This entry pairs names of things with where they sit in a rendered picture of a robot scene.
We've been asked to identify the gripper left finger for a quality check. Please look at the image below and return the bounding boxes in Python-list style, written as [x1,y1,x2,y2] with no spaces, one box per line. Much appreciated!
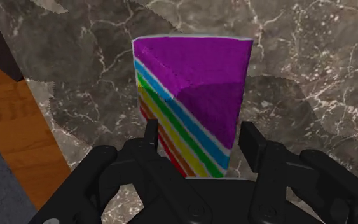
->
[28,118,214,224]

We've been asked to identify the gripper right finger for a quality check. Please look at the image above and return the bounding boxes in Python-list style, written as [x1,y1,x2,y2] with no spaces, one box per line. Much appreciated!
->
[238,120,358,224]

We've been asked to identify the rainbow layer cake slice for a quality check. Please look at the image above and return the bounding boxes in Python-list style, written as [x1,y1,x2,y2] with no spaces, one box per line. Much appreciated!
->
[131,34,254,179]

